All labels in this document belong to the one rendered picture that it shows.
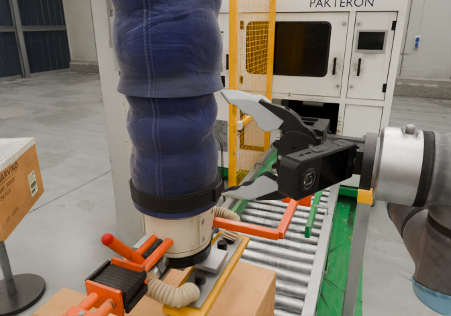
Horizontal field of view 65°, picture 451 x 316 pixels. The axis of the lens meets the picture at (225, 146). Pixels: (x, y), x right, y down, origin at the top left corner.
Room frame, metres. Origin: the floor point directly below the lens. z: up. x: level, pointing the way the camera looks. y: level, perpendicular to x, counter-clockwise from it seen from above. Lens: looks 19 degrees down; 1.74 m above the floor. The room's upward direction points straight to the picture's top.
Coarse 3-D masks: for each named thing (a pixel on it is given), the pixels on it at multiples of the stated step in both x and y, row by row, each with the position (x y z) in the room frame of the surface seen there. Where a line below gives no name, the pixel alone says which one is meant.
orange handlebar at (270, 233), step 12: (288, 216) 0.82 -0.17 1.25; (228, 228) 0.79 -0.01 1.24; (240, 228) 0.78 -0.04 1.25; (252, 228) 0.77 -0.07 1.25; (264, 228) 0.77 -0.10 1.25; (168, 240) 0.72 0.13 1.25; (276, 240) 0.74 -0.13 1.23; (156, 252) 0.67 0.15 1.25; (144, 264) 0.63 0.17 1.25; (84, 300) 0.53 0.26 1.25; (96, 300) 0.53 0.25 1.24; (108, 300) 0.52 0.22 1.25; (72, 312) 0.49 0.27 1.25; (84, 312) 0.49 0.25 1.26; (96, 312) 0.50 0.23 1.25; (108, 312) 0.50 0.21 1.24
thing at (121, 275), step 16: (96, 272) 0.58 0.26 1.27; (112, 272) 0.59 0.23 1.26; (128, 272) 0.59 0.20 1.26; (144, 272) 0.58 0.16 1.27; (96, 288) 0.54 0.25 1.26; (112, 288) 0.53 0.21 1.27; (128, 288) 0.54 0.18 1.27; (144, 288) 0.58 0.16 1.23; (96, 304) 0.54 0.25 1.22; (128, 304) 0.53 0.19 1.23
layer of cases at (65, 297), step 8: (64, 288) 1.35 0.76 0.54; (56, 296) 1.31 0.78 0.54; (64, 296) 1.31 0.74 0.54; (72, 296) 1.31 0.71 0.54; (80, 296) 1.31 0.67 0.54; (48, 304) 1.26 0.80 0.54; (56, 304) 1.26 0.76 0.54; (64, 304) 1.26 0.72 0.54; (72, 304) 1.26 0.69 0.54; (40, 312) 1.21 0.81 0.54; (48, 312) 1.21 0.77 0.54; (56, 312) 1.21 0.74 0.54; (64, 312) 1.21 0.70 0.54
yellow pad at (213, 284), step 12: (216, 240) 0.88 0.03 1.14; (228, 240) 0.88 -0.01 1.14; (240, 240) 0.88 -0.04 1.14; (228, 252) 0.83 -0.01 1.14; (240, 252) 0.83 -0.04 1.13; (228, 264) 0.78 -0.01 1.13; (192, 276) 0.73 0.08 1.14; (204, 276) 0.70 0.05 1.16; (216, 276) 0.73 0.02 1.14; (228, 276) 0.75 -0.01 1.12; (204, 288) 0.68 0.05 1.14; (216, 288) 0.69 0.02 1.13; (204, 300) 0.65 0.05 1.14; (168, 312) 0.63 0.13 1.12; (180, 312) 0.62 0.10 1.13; (192, 312) 0.62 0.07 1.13; (204, 312) 0.62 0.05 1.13
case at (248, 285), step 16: (176, 272) 0.98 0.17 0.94; (240, 272) 0.98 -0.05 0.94; (256, 272) 0.98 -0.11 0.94; (272, 272) 0.98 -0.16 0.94; (224, 288) 0.90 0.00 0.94; (240, 288) 0.90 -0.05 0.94; (256, 288) 0.90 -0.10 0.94; (272, 288) 0.95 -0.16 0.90; (144, 304) 0.84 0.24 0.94; (160, 304) 0.84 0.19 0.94; (224, 304) 0.84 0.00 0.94; (240, 304) 0.84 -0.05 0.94; (256, 304) 0.84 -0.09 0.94; (272, 304) 0.96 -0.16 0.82
